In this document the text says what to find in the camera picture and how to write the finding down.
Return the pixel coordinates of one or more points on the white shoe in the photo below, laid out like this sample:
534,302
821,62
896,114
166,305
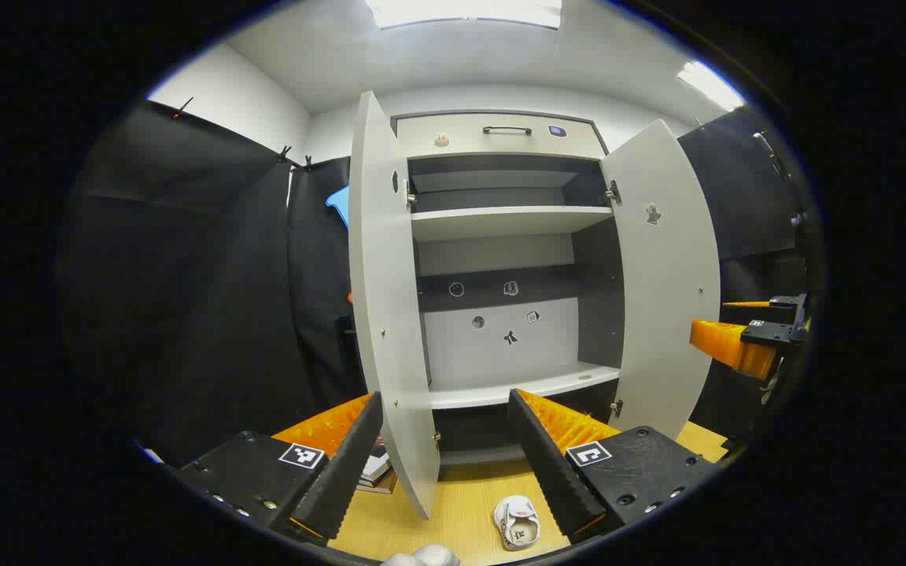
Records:
517,520

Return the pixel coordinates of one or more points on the grey shoe cabinet door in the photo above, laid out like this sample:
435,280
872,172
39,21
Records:
386,314
665,314

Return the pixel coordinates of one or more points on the white portrait cover book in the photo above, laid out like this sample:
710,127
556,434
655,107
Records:
377,465

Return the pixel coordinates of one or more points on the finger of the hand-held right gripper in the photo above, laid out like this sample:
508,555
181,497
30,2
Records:
787,304
728,346

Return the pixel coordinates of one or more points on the grey shoe cabinet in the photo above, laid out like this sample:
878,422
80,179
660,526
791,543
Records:
500,346

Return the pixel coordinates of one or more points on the brown book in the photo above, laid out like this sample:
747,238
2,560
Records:
381,486

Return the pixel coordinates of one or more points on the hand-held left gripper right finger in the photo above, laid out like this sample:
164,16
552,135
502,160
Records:
547,472

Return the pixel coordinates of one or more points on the ceiling light panel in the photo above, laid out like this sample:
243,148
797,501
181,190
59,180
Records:
708,85
461,11

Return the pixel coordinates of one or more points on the black backdrop cloth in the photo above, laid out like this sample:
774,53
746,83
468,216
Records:
744,212
185,314

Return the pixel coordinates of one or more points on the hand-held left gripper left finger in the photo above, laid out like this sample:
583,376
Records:
343,472

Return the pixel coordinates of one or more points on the white cabinet shelf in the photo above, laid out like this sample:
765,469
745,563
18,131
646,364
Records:
516,387
500,222

